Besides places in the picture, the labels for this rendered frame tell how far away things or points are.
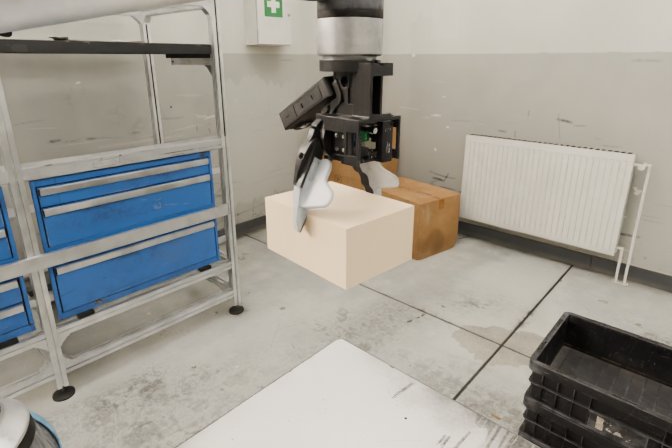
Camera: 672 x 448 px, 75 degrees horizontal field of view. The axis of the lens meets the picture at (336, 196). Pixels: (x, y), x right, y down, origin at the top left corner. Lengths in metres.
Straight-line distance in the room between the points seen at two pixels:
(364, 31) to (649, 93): 2.59
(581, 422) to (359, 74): 1.00
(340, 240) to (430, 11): 3.07
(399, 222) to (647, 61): 2.55
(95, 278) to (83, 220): 0.25
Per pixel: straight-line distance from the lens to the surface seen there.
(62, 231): 1.93
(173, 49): 2.02
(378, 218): 0.52
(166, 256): 2.13
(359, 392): 0.89
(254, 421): 0.85
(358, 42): 0.49
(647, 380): 1.48
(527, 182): 3.10
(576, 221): 3.08
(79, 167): 1.87
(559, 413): 1.27
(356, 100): 0.50
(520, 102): 3.17
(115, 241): 1.97
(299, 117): 0.57
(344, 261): 0.50
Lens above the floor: 1.29
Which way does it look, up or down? 18 degrees down
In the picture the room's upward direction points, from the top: straight up
